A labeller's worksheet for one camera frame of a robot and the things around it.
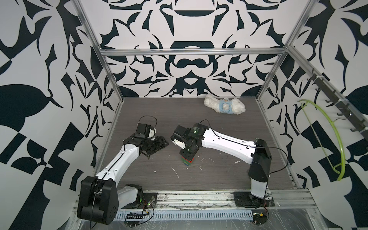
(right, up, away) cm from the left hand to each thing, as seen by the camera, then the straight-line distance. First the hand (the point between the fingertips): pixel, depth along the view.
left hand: (163, 143), depth 85 cm
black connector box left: (-13, -34, -12) cm, 39 cm away
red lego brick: (+16, -10, -3) cm, 19 cm away
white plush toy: (+40, +22, +14) cm, 48 cm away
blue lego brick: (+14, -13, 0) cm, 19 cm away
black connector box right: (+49, -34, -13) cm, 61 cm away
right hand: (+13, -4, -7) cm, 15 cm away
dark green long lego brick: (+14, -10, -2) cm, 17 cm away
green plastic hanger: (+76, +24, -9) cm, 80 cm away
